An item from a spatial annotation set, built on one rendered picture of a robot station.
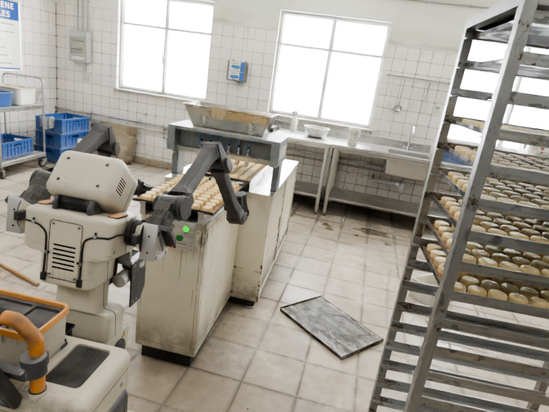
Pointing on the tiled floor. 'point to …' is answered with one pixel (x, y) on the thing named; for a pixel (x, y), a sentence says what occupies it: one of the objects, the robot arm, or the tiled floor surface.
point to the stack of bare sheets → (331, 327)
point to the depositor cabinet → (261, 234)
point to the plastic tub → (423, 293)
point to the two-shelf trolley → (6, 132)
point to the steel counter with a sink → (388, 150)
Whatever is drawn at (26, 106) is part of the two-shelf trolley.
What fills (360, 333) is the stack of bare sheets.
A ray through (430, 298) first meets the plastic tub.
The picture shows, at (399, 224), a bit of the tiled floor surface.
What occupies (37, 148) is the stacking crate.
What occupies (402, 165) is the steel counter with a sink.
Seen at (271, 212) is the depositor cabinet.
